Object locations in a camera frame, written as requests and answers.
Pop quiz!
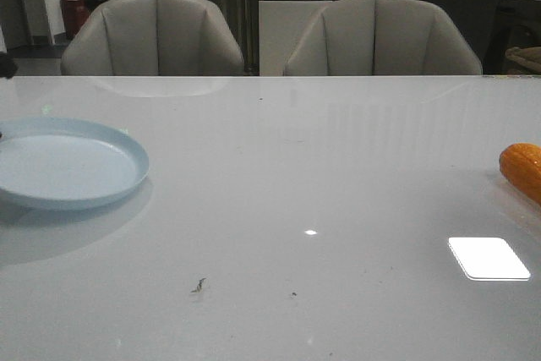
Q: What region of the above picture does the grey right upholstered chair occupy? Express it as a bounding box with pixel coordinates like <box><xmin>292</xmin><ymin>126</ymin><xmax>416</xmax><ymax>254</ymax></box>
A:
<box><xmin>283</xmin><ymin>0</ymin><xmax>483</xmax><ymax>76</ymax></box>

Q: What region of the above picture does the grey left upholstered chair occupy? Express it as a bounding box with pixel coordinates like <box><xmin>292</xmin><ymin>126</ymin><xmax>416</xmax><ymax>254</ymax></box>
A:
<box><xmin>61</xmin><ymin>0</ymin><xmax>244</xmax><ymax>76</ymax></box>

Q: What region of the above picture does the brown cushioned sofa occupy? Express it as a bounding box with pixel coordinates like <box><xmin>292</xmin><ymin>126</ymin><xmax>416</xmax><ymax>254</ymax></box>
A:
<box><xmin>505</xmin><ymin>46</ymin><xmax>540</xmax><ymax>74</ymax></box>

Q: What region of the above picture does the light blue plate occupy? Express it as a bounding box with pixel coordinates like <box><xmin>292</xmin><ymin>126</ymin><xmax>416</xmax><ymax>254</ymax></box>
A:
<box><xmin>1</xmin><ymin>117</ymin><xmax>150</xmax><ymax>211</ymax></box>

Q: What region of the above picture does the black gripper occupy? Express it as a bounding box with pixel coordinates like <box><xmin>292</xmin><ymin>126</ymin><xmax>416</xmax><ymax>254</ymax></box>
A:
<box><xmin>0</xmin><ymin>52</ymin><xmax>18</xmax><ymax>79</ymax></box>

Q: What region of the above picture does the orange corn cob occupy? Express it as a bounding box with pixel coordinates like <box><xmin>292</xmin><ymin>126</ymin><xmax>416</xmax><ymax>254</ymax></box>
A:
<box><xmin>499</xmin><ymin>143</ymin><xmax>540</xmax><ymax>205</ymax></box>

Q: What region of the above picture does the grey upholstered chair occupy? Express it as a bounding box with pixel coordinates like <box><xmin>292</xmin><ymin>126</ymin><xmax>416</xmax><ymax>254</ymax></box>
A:
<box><xmin>61</xmin><ymin>0</ymin><xmax>244</xmax><ymax>76</ymax></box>
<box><xmin>283</xmin><ymin>0</ymin><xmax>483</xmax><ymax>76</ymax></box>

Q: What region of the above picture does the red bin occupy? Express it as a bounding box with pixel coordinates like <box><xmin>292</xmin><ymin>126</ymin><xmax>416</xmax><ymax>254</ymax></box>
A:
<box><xmin>60</xmin><ymin>0</ymin><xmax>90</xmax><ymax>40</ymax></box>

